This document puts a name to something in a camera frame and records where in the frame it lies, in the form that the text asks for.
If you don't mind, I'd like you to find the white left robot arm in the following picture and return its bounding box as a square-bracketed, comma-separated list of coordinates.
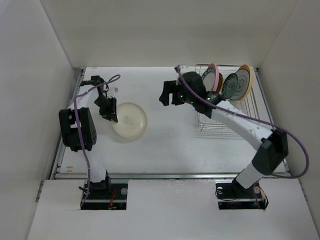
[58, 74, 148, 199]

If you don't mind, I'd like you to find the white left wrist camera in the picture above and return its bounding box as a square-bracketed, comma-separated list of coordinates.
[106, 87, 119, 98]

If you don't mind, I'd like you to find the metal wire dish rack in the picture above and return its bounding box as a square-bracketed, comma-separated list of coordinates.
[194, 63, 261, 133]

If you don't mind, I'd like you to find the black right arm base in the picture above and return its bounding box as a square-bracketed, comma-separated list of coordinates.
[215, 182, 269, 210]

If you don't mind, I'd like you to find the cream white plate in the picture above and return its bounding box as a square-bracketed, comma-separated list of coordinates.
[111, 102, 148, 140]

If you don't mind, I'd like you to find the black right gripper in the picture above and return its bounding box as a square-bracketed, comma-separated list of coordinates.
[159, 80, 195, 106]

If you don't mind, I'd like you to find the dark green patterned plate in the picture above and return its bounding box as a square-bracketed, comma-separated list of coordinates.
[221, 73, 239, 99]

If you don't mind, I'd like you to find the yellow patterned small plate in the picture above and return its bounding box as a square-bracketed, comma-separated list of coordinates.
[216, 73, 224, 93]

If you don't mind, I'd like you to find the pink plate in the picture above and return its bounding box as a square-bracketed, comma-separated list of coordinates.
[207, 63, 219, 91]

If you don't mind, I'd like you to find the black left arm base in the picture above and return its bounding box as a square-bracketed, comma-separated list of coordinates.
[78, 182, 128, 211]

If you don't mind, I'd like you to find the white blue rimmed plate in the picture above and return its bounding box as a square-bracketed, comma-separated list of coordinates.
[201, 68, 216, 91]

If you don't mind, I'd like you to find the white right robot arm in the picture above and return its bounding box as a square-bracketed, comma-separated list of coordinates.
[159, 71, 289, 197]

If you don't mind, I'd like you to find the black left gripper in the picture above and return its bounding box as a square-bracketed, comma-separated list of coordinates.
[93, 94, 117, 123]

